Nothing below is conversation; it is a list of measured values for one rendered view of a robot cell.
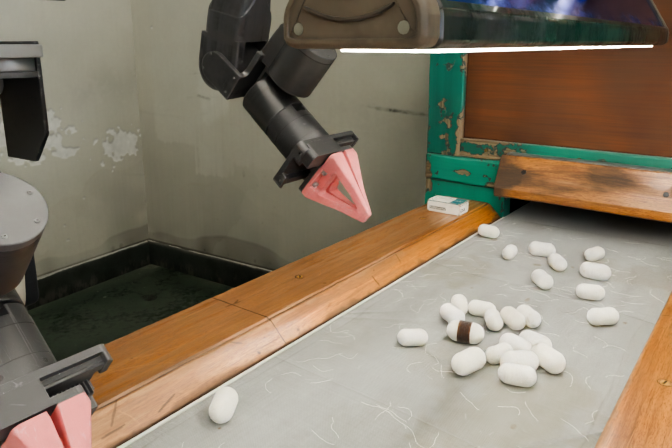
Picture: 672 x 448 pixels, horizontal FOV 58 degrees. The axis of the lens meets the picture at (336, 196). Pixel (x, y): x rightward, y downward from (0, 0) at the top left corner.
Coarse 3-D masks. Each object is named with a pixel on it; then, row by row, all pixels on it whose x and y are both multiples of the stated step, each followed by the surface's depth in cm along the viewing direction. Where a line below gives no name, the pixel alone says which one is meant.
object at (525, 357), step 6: (504, 354) 57; (510, 354) 56; (516, 354) 56; (522, 354) 56; (528, 354) 56; (534, 354) 56; (504, 360) 56; (510, 360) 56; (516, 360) 56; (522, 360) 56; (528, 360) 56; (534, 360) 56; (534, 366) 56
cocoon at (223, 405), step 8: (216, 392) 51; (224, 392) 50; (232, 392) 50; (216, 400) 49; (224, 400) 49; (232, 400) 50; (216, 408) 48; (224, 408) 49; (232, 408) 49; (216, 416) 48; (224, 416) 48
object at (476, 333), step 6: (450, 324) 63; (456, 324) 62; (474, 324) 62; (450, 330) 62; (456, 330) 62; (474, 330) 61; (480, 330) 62; (450, 336) 62; (456, 336) 62; (474, 336) 61; (480, 336) 61; (474, 342) 62
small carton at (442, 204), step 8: (432, 200) 102; (440, 200) 101; (448, 200) 101; (456, 200) 101; (464, 200) 101; (432, 208) 102; (440, 208) 101; (448, 208) 100; (456, 208) 99; (464, 208) 101
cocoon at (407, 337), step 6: (402, 330) 62; (408, 330) 62; (414, 330) 62; (420, 330) 62; (402, 336) 61; (408, 336) 61; (414, 336) 61; (420, 336) 61; (426, 336) 61; (402, 342) 61; (408, 342) 61; (414, 342) 61; (420, 342) 61; (426, 342) 62
